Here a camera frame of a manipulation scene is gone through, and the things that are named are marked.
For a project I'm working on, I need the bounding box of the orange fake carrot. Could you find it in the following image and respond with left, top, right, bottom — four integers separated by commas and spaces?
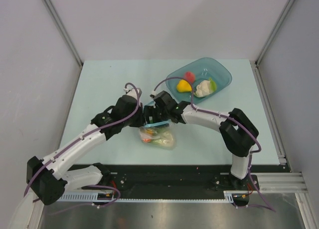
141, 130, 153, 143

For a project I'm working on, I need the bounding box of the green fake lettuce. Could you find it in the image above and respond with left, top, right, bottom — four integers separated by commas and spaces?
150, 131, 175, 148

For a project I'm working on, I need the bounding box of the white fake garlic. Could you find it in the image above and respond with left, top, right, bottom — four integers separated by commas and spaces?
194, 80, 213, 98

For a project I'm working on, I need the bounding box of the clear zip top bag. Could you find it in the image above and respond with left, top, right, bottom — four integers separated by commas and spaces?
139, 116, 176, 150

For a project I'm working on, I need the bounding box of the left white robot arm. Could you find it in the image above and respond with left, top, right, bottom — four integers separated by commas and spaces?
26, 90, 144, 206

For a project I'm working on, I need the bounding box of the white cable duct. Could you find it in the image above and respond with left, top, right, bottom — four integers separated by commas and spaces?
58, 188, 250, 203

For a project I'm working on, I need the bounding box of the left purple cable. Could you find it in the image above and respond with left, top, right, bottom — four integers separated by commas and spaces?
23, 82, 122, 215

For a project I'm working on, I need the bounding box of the teal plastic bin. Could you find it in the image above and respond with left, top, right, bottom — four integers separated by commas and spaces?
166, 57, 232, 105

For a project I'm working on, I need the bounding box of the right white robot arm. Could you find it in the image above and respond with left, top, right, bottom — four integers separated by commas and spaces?
144, 91, 259, 190

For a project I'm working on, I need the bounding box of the red fake pepper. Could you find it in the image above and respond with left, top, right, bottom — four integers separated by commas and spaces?
184, 71, 195, 84

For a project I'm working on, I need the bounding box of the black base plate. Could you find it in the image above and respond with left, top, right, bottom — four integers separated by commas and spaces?
95, 163, 259, 193

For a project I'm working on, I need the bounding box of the aluminium frame rail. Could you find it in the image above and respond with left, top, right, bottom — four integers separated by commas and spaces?
36, 171, 306, 192

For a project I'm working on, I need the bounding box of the yellow fake lemon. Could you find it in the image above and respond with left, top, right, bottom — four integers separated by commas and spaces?
176, 80, 192, 93

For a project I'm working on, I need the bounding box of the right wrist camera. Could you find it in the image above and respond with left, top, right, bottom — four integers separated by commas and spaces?
150, 90, 157, 98

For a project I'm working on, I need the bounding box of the purple cable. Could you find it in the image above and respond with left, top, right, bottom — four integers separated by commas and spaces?
152, 76, 277, 212
23, 82, 122, 215

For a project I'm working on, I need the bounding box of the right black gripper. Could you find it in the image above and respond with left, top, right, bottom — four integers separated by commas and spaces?
141, 106, 169, 130

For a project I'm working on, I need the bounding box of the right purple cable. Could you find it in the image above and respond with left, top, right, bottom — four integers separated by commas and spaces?
152, 76, 277, 212

